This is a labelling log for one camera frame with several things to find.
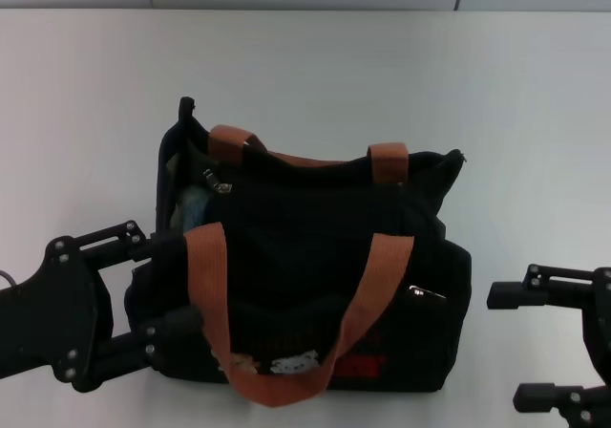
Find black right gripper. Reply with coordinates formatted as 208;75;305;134
486;264;611;428

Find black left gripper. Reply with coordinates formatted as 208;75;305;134
0;220;205;394

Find silver zipper pull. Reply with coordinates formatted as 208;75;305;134
201;166;234;196

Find black food bag brown handles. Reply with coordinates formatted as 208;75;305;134
124;96;474;409

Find blue terry towel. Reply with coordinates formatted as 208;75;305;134
177;183;215;227

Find small shiny silver item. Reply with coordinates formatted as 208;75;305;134
408;284;448;302

